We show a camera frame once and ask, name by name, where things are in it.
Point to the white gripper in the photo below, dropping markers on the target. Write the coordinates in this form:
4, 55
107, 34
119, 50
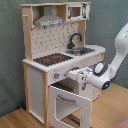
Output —
80, 75

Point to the white oven door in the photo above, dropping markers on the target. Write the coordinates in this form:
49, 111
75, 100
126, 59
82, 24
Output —
62, 103

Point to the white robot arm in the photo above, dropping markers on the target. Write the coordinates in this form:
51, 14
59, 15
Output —
101, 74

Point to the wooden toy kitchen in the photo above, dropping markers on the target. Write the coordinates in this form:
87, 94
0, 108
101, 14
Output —
46, 40

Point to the grey toy sink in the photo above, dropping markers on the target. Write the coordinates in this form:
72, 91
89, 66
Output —
79, 51

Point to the left oven knob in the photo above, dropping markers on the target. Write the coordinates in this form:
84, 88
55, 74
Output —
56, 75

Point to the black toy faucet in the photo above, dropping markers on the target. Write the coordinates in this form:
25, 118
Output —
73, 40

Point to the black toy stovetop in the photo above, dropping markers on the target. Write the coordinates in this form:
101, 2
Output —
52, 59

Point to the white toy microwave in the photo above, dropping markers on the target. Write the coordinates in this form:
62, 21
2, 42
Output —
78, 11

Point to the grey range hood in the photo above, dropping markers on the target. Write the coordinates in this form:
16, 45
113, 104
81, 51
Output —
48, 18

